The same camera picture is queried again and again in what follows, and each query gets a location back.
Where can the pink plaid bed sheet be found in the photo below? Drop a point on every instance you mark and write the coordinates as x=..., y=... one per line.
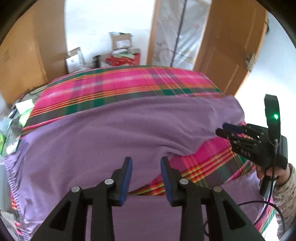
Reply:
x=138, y=81

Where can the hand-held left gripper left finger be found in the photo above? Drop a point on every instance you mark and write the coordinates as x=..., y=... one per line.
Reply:
x=126, y=180

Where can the black spray bottle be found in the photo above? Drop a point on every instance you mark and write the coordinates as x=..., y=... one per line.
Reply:
x=97, y=61

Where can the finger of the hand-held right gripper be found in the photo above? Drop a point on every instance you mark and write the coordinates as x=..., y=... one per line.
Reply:
x=233, y=126
x=227, y=134

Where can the person's right hand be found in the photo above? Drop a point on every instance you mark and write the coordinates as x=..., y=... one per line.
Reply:
x=262, y=171

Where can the clear plastic door curtain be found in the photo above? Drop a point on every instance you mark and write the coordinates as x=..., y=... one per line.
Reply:
x=189, y=34

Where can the purple fleece garment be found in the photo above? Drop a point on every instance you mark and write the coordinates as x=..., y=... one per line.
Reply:
x=115, y=129

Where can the person's right forearm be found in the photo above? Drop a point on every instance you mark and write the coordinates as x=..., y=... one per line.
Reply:
x=286, y=199

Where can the white cardboard box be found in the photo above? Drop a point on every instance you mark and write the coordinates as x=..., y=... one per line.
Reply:
x=74, y=61

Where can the wooden door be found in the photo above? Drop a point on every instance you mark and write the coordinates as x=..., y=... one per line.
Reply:
x=226, y=46

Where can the brown cardboard box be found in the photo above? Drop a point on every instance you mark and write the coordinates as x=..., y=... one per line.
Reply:
x=121, y=41

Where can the wooden door frame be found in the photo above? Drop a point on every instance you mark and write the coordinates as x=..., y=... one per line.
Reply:
x=153, y=34

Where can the red box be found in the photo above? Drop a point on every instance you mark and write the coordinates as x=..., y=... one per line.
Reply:
x=124, y=61

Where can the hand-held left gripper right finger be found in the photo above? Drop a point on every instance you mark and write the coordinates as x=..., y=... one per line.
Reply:
x=167, y=180

